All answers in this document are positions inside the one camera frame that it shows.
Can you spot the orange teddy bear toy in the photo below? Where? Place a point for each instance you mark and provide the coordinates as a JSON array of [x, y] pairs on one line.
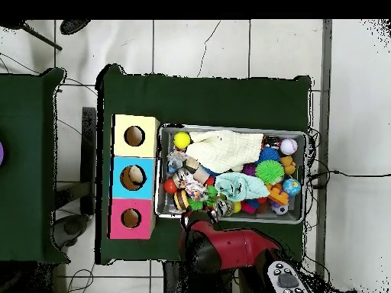
[[288, 164]]

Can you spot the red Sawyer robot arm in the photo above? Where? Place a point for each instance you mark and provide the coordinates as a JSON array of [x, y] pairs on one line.
[[238, 247]]

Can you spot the shallow clear mesh bin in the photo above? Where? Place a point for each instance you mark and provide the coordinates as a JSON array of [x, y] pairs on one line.
[[163, 143]]

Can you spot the wooden three-hole sorting box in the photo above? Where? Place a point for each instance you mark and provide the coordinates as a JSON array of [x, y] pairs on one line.
[[146, 189]]

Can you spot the yellow ball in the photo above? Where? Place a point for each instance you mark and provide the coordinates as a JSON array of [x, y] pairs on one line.
[[182, 140]]

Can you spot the cream muslin cloth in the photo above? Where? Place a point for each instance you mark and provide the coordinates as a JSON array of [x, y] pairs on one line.
[[223, 151]]

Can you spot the red-orange ball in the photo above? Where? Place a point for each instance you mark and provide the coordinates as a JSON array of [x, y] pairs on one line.
[[170, 186]]

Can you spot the brown striped burger toy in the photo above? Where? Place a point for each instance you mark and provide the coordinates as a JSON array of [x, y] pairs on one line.
[[181, 200]]

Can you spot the mint green cloth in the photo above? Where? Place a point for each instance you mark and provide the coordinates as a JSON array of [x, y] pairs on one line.
[[244, 186]]

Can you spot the dark green tablecloth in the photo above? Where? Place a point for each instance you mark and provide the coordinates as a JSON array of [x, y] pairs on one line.
[[207, 100], [27, 122]]

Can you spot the blue spiky ball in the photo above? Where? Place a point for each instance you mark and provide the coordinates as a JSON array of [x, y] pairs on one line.
[[268, 154]]

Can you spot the large green spiky ball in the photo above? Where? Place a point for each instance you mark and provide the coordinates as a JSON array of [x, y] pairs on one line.
[[269, 171]]

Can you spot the white baseball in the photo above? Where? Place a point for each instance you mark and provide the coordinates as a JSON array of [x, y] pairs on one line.
[[288, 146]]

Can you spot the blue globe ball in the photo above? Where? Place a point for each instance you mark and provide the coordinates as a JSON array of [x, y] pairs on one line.
[[291, 186]]

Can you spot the person's foot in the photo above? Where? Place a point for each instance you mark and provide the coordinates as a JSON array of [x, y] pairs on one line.
[[74, 27]]

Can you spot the black tripod leg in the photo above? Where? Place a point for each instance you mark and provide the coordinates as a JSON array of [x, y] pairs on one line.
[[39, 37]]

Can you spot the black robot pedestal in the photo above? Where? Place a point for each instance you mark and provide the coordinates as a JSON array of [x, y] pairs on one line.
[[172, 280]]

